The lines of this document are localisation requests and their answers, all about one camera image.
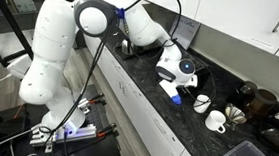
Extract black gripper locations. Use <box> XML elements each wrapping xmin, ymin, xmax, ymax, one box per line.
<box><xmin>177</xmin><ymin>84</ymin><xmax>195</xmax><ymax>102</ymax></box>

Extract black and steel toaster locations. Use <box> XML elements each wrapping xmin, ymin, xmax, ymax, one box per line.
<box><xmin>190</xmin><ymin>56</ymin><xmax>216</xmax><ymax>96</ymax></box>

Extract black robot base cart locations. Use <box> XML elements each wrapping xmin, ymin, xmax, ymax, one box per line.
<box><xmin>0</xmin><ymin>76</ymin><xmax>128</xmax><ymax>156</ymax></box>

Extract white wrist piece blue tip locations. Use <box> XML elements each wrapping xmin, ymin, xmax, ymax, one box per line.
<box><xmin>157</xmin><ymin>78</ymin><xmax>184</xmax><ymax>106</ymax></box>

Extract white lower cabinets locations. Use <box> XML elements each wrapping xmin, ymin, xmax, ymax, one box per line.
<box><xmin>72</xmin><ymin>32</ymin><xmax>216</xmax><ymax>156</ymax></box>

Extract white cabinets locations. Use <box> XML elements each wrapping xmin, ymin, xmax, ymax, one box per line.
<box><xmin>114</xmin><ymin>0</ymin><xmax>279</xmax><ymax>66</ymax></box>
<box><xmin>72</xmin><ymin>32</ymin><xmax>216</xmax><ymax>156</ymax></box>

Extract steel funnel dripper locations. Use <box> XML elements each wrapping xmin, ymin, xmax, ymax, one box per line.
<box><xmin>222</xmin><ymin>102</ymin><xmax>249</xmax><ymax>127</ymax></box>

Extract black commercial coffee brewer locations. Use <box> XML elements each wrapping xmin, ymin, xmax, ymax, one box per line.
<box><xmin>109</xmin><ymin>25</ymin><xmax>166</xmax><ymax>65</ymax></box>

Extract laminated paper sign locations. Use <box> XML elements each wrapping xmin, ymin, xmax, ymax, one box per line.
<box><xmin>168</xmin><ymin>14</ymin><xmax>201</xmax><ymax>52</ymax></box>

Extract dark coffee grinder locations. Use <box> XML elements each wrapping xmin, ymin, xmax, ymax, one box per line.
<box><xmin>232</xmin><ymin>79</ymin><xmax>260</xmax><ymax>112</ymax></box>

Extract steel coffee carafe black lid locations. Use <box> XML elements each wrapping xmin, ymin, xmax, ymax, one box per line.
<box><xmin>119</xmin><ymin>38</ymin><xmax>138</xmax><ymax>58</ymax></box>

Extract amber glass jar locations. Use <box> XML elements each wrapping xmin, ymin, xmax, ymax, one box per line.
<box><xmin>247</xmin><ymin>88</ymin><xmax>279</xmax><ymax>124</ymax></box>

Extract white upper cabinets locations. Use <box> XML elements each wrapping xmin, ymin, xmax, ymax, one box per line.
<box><xmin>114</xmin><ymin>0</ymin><xmax>279</xmax><ymax>66</ymax></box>

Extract black cone dripper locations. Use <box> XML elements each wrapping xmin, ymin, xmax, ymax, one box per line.
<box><xmin>258</xmin><ymin>126</ymin><xmax>279</xmax><ymax>151</ymax></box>

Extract black tripod pole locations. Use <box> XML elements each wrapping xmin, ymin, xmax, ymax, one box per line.
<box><xmin>0</xmin><ymin>0</ymin><xmax>39</xmax><ymax>61</ymax></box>

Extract white cup without handle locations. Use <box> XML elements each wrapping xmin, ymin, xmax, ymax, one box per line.
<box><xmin>192</xmin><ymin>93</ymin><xmax>212</xmax><ymax>115</ymax></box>

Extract white mug with handle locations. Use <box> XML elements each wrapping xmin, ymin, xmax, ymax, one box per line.
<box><xmin>203</xmin><ymin>108</ymin><xmax>228</xmax><ymax>135</ymax></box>

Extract clamp with orange handle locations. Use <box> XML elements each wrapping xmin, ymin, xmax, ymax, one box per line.
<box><xmin>95</xmin><ymin>120</ymin><xmax>120</xmax><ymax>139</ymax></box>
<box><xmin>87</xmin><ymin>90</ymin><xmax>108</xmax><ymax>108</ymax></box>

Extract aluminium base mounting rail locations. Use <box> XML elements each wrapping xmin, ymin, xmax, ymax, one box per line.
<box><xmin>28</xmin><ymin>92</ymin><xmax>102</xmax><ymax>153</ymax></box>

